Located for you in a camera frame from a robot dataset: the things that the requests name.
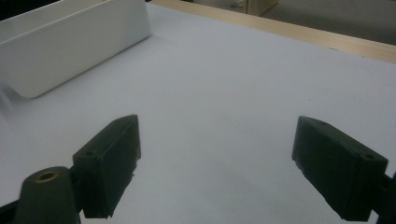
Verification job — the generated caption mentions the white plastic storage bin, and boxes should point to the white plastic storage bin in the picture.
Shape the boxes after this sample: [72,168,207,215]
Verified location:
[0,0,152,100]

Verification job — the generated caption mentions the light wooden shelf unit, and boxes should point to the light wooden shelf unit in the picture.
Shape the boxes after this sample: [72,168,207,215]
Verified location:
[230,0,279,18]

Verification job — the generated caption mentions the light wooden table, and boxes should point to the light wooden table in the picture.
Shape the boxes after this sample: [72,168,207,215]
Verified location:
[150,0,396,65]

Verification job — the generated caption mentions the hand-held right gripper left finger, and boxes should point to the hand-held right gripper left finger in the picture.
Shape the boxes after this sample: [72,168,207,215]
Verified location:
[72,114,142,219]

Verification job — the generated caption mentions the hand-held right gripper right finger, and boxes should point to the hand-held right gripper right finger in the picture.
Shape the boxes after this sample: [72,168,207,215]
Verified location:
[291,116,389,222]

